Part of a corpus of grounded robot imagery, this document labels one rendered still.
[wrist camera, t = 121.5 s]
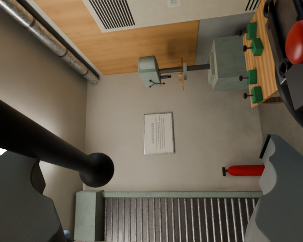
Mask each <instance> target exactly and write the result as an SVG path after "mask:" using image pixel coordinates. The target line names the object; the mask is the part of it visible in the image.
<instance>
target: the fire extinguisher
mask: <svg viewBox="0 0 303 242"><path fill-rule="evenodd" d="M264 169H265V165H264V163H262V165H234V166H231V167H229V168H228V169H225V167H222V173H223V176H226V172H228V173H229V174H230V175H233V176H261V175H262V174H263V171H264Z"/></svg>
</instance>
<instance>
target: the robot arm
mask: <svg viewBox="0 0 303 242"><path fill-rule="evenodd" d="M259 158H261V159H262V162H263V163H264V165H265V169H264V171H263V174H262V176H261V178H260V180H259V185H260V187H261V189H262V192H263V194H264V195H262V196H261V197H260V198H259V200H258V202H257V204H256V207H255V209H254V211H253V213H252V216H251V218H250V220H249V222H248V225H247V229H246V233H245V237H244V242H303V156H302V155H301V154H300V153H299V152H298V151H297V150H295V149H294V148H293V147H292V146H291V145H289V144H288V143H287V142H286V141H285V140H284V139H283V138H281V137H280V136H279V135H276V134H268V133H266V134H265V137H264V140H263V144H262V148H261V152H260V156H259ZM39 163H40V160H37V158H32V157H27V156H23V155H20V154H17V153H14V152H10V151H7V150H6V151H5V152H4V153H3V154H2V155H0V242H82V241H81V240H70V238H71V235H70V232H69V231H68V230H63V228H62V225H61V222H60V219H59V217H58V214H57V211H56V208H55V205H54V202H53V200H52V199H51V198H49V197H47V196H44V195H43V191H44V189H45V187H46V183H45V180H44V177H43V174H42V172H41V169H40V166H39Z"/></svg>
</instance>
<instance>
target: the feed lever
mask: <svg viewBox="0 0 303 242"><path fill-rule="evenodd" d="M0 149H4V150H7V151H10V152H14V153H17V154H20V155H23V156H27V157H32V158H37V160H41V161H44V162H48V163H51V164H54V165H57V166H60V167H64V168H67V169H71V170H75V171H78V172H79V176H80V178H81V180H82V182H83V183H84V184H85V185H87V186H89V187H93V188H98V187H102V186H104V185H106V184H107V183H108V182H109V181H110V180H111V179H112V177H113V175H114V163H113V161H112V160H111V158H110V157H109V156H108V155H106V154H104V153H92V154H90V155H86V154H85V153H83V152H82V151H80V150H79V149H77V148H75V147H74V146H72V145H71V144H69V143H68V142H66V141H65V140H63V139H62V138H60V137H58V136H57V135H55V134H53V133H52V132H50V131H49V130H47V129H46V128H44V127H42V126H41V125H39V124H38V123H36V122H35V121H33V120H31V119H30V118H28V117H27V116H25V115H24V114H22V113H20V112H19V111H17V110H16V109H14V108H13V107H11V106H9V105H8V104H6V103H5V102H3V101H2V100H0Z"/></svg>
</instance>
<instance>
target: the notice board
mask: <svg viewBox="0 0 303 242"><path fill-rule="evenodd" d="M143 120H144V154H145V155H149V154H174V153H175V152H174V133H173V113H172V112H164V113H149V114H143Z"/></svg>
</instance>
